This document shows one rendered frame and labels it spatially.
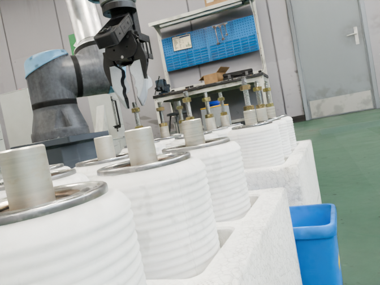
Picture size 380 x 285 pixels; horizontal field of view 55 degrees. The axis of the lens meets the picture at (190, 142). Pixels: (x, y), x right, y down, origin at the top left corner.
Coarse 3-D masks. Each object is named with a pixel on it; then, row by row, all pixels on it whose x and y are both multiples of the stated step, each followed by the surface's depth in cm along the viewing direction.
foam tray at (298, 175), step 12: (300, 144) 87; (288, 156) 71; (300, 156) 68; (312, 156) 90; (264, 168) 62; (276, 168) 60; (288, 168) 59; (300, 168) 62; (312, 168) 84; (252, 180) 61; (264, 180) 60; (276, 180) 60; (288, 180) 59; (300, 180) 60; (312, 180) 80; (288, 192) 59; (300, 192) 59; (312, 192) 76; (288, 204) 59; (300, 204) 59; (312, 204) 72
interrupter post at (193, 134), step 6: (186, 120) 39; (192, 120) 39; (198, 120) 39; (186, 126) 39; (192, 126) 39; (198, 126) 39; (186, 132) 39; (192, 132) 39; (198, 132) 39; (186, 138) 40; (192, 138) 39; (198, 138) 39; (204, 138) 40; (186, 144) 40; (192, 144) 39
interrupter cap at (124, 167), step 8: (176, 152) 32; (184, 152) 30; (160, 160) 31; (168, 160) 26; (176, 160) 27; (104, 168) 30; (112, 168) 29; (120, 168) 27; (128, 168) 26; (136, 168) 26; (144, 168) 26; (152, 168) 26
